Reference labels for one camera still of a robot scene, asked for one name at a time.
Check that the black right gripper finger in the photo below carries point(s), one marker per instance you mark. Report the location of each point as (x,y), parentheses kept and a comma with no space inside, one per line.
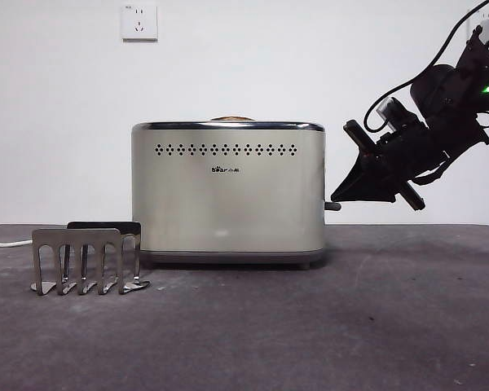
(360,175)
(375,193)

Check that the brown bread slice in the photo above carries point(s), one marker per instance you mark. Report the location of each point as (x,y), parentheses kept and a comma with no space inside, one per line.
(232,118)

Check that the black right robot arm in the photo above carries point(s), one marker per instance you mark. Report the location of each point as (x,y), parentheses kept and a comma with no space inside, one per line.
(452,102)

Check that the cream two-slot toaster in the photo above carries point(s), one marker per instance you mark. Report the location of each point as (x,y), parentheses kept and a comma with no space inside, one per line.
(228,203)

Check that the steel bread rack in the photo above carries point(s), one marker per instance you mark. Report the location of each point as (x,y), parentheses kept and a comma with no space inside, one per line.
(75,237)

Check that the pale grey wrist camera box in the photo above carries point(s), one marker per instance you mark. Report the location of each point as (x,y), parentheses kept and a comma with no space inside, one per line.
(387,108)

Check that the white wall socket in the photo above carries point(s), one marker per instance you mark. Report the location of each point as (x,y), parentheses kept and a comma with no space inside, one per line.
(139,23)

